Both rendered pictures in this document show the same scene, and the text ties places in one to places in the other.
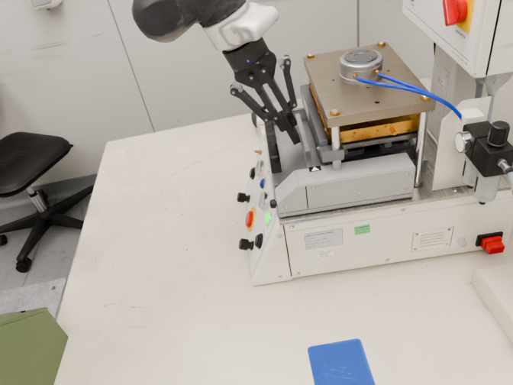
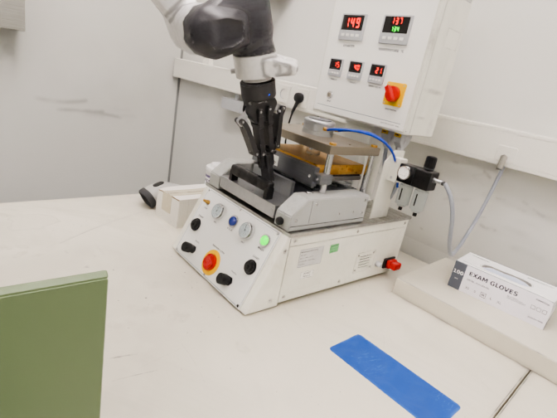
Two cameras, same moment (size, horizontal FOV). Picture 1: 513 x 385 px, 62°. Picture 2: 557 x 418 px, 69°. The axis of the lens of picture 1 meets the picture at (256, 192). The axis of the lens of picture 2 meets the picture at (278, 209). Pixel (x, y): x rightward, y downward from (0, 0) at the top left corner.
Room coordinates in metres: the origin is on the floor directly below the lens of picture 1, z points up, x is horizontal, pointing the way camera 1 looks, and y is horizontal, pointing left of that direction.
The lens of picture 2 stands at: (0.07, 0.56, 1.24)
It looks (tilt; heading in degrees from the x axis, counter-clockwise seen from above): 18 degrees down; 313
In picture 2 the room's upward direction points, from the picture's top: 11 degrees clockwise
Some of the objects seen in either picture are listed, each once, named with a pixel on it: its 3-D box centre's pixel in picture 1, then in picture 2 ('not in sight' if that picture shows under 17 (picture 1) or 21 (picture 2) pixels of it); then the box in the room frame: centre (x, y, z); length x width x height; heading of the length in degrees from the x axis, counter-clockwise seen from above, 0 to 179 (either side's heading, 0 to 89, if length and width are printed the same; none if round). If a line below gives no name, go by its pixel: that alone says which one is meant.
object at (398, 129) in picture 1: (361, 98); (315, 151); (0.73, -0.23, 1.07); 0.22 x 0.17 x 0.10; 176
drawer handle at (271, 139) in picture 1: (272, 144); (250, 181); (0.75, -0.05, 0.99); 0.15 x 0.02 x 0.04; 176
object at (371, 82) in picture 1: (379, 89); (328, 146); (0.72, -0.27, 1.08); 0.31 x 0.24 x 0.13; 176
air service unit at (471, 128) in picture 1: (479, 157); (412, 183); (0.51, -0.35, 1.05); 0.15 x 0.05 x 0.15; 176
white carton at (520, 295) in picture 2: not in sight; (503, 287); (0.29, -0.55, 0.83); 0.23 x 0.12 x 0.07; 4
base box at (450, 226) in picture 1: (359, 192); (297, 235); (0.72, -0.23, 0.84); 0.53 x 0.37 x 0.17; 86
